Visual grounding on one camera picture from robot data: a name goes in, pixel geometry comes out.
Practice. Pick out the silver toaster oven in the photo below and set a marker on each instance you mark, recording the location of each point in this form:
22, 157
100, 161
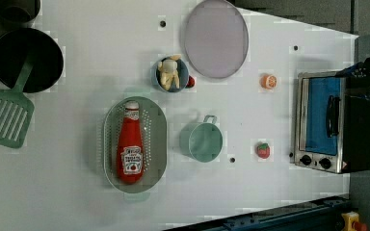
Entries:
332, 131

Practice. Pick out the green slotted spatula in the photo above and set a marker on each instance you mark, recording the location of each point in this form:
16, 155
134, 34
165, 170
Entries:
16, 109

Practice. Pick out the small red ball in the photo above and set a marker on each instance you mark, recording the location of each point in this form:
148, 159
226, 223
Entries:
191, 82

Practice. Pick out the teal metal cup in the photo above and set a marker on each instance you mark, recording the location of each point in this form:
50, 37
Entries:
201, 141

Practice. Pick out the red felt ketchup bottle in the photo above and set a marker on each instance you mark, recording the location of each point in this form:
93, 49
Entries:
130, 154

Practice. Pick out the large black pot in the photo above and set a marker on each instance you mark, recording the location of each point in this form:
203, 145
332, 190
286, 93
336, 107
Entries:
48, 62

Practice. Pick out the lavender round plate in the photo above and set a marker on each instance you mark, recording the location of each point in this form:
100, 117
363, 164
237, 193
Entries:
216, 39

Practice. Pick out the orange slice toy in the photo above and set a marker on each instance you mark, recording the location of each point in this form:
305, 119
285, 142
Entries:
268, 81

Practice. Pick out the grey-green oval strainer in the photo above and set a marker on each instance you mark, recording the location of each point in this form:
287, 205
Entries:
154, 137

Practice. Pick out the cream plush toy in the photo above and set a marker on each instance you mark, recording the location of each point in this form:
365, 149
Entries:
169, 72

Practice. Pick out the yellow red emergency button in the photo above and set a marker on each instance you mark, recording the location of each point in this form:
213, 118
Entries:
352, 222

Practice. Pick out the small black cup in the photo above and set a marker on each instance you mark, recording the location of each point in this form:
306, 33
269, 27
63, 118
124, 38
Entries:
19, 11

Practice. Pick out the blue bowl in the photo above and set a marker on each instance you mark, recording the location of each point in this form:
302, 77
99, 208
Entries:
183, 77

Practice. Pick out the red strawberry toy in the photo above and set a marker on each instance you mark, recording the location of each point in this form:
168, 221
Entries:
263, 150

